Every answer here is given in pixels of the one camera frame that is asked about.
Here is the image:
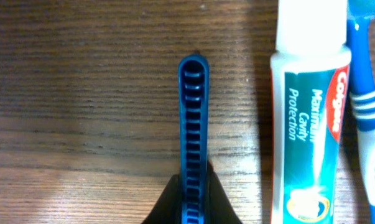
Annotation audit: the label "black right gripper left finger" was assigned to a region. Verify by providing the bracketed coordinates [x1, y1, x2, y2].
[142, 174, 182, 224]

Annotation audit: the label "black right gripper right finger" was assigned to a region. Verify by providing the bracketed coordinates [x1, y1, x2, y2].
[205, 162, 242, 224]

